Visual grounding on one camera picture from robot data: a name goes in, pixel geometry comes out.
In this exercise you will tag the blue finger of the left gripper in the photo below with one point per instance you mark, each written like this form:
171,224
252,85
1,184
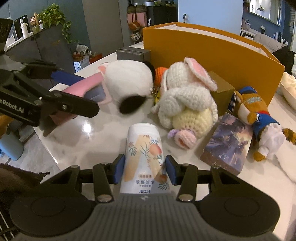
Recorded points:
65,78

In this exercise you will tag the dark illustrated card box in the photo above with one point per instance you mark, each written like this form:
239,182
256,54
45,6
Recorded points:
229,145

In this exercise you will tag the white floral tissue pack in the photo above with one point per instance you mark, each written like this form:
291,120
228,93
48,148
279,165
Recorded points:
144,171

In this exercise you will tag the green potted plant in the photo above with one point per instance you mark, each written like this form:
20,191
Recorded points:
53,16

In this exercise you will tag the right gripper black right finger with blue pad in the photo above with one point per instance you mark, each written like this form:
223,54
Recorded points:
187,177

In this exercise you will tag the grey rectangular box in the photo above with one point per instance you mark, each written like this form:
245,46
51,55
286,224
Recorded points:
132,53

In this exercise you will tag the wall mirror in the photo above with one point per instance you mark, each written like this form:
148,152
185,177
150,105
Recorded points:
270,10

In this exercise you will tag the white crochet bunny doll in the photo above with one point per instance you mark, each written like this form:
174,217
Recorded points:
186,107

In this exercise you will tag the white black plush toy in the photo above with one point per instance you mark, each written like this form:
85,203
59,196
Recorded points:
130,83

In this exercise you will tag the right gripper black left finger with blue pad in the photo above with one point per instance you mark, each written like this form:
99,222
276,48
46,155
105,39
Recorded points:
97,180

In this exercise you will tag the white thermos bottle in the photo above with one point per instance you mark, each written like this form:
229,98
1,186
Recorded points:
23,26

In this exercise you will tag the brown dog plush blue shirt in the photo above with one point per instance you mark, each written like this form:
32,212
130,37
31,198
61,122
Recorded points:
269,134

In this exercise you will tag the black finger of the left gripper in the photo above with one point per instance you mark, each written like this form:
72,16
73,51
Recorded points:
62,102

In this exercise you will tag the large orange cardboard box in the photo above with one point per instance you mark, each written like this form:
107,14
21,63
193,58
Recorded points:
239,61

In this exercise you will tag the gold cardboard box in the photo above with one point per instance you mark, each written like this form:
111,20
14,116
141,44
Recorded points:
222,96

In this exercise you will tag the orange crochet carrot strawberry toy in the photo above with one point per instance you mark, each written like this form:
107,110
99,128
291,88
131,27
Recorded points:
159,72

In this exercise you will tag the dark grey cabinet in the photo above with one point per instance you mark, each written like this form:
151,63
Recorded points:
48,45

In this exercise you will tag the grey sofa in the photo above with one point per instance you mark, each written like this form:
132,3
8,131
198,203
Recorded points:
269,43

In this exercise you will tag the pink blue pouch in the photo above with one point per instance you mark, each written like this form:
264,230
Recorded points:
92,88

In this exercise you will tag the black garment on sofa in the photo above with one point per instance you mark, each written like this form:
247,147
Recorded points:
286,58

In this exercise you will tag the white bowl with buns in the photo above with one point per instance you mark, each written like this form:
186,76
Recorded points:
287,86

